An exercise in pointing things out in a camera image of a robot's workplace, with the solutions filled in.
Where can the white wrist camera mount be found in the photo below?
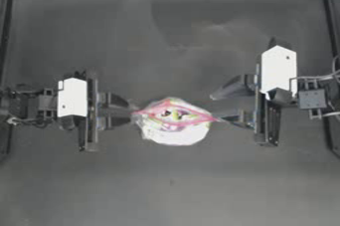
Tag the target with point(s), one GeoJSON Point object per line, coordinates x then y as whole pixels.
{"type": "Point", "coordinates": [279, 70]}
{"type": "Point", "coordinates": [71, 97]}

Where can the clear bag with pink zip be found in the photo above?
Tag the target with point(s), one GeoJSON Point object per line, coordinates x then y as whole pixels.
{"type": "Point", "coordinates": [176, 135]}

